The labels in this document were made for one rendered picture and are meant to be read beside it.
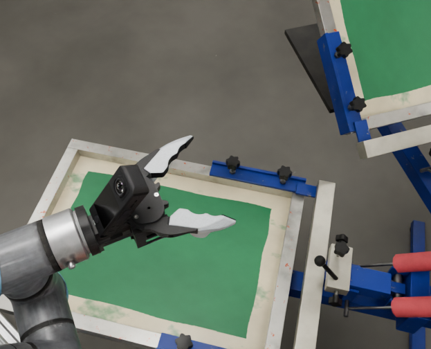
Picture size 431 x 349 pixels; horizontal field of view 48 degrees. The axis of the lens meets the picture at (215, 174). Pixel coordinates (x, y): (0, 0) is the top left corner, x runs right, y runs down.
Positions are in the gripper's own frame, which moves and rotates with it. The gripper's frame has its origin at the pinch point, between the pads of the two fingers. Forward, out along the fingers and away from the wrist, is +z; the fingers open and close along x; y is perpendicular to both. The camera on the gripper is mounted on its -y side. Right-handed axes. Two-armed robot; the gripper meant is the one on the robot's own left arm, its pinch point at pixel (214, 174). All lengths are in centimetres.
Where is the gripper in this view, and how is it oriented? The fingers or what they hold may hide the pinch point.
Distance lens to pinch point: 69.6
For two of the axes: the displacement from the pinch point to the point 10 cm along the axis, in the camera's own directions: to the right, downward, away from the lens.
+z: 9.1, -3.5, 2.4
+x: 4.2, 8.2, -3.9
